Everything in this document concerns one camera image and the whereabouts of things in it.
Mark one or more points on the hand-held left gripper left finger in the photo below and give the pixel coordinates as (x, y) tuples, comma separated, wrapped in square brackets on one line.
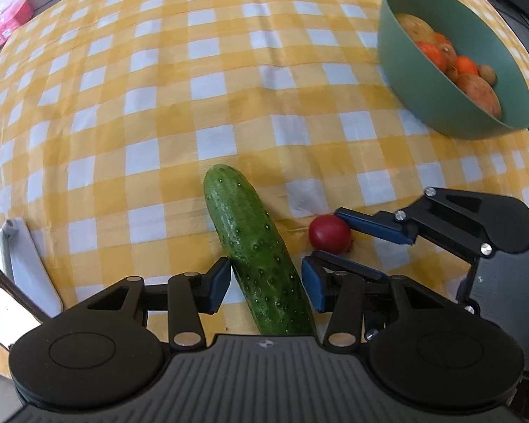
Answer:
[(219, 285)]

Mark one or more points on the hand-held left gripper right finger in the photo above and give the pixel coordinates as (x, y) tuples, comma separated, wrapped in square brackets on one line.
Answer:
[(313, 286)]

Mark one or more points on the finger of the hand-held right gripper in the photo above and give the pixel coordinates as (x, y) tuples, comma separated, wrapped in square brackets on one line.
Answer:
[(370, 229), (348, 266)]

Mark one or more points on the red cherry tomato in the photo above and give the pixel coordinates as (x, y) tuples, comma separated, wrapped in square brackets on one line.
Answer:
[(329, 233)]

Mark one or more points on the green cucumber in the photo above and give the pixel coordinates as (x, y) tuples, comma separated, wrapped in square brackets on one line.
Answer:
[(251, 246)]

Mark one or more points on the green colander bowl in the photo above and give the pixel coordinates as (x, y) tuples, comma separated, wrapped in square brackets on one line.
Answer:
[(427, 97)]

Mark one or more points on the brown kiwi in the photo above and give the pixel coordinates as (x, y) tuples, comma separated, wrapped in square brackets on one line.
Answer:
[(452, 73), (488, 73)]

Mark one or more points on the reddish yellow mango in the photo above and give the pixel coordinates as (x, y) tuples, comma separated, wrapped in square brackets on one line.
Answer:
[(478, 93)]

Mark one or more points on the yellow checked tablecloth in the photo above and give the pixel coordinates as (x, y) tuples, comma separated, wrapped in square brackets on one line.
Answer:
[(158, 119)]

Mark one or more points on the white phone stand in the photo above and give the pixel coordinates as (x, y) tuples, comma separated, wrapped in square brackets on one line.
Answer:
[(26, 264)]

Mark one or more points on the yellow-green pear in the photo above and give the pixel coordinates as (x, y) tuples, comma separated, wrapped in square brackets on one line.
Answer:
[(416, 28)]

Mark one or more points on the black smartphone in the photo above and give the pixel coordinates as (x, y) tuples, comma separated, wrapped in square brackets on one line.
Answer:
[(2, 308)]

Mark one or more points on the pink packet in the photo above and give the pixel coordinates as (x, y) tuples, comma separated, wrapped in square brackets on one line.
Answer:
[(9, 21)]

